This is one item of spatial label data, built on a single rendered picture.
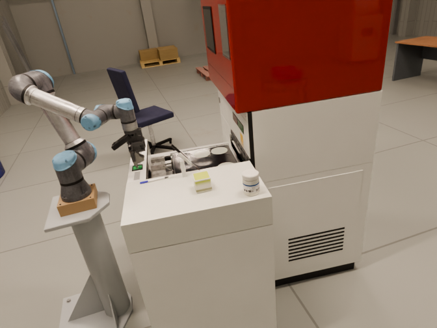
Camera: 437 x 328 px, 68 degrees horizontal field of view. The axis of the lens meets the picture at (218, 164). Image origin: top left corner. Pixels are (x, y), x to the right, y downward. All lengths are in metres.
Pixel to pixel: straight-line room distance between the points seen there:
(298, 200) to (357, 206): 0.39
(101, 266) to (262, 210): 1.05
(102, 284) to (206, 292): 0.73
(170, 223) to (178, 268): 0.25
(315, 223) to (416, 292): 0.77
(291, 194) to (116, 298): 1.23
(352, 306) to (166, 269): 1.22
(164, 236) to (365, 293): 1.41
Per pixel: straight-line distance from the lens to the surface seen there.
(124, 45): 11.60
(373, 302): 2.31
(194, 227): 1.37
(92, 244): 1.94
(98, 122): 1.57
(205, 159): 1.86
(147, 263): 1.48
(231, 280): 1.61
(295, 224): 1.97
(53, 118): 1.85
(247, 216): 1.39
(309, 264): 2.23
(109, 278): 2.11
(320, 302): 2.25
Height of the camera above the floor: 1.73
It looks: 27 degrees down
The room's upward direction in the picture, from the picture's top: 7 degrees counter-clockwise
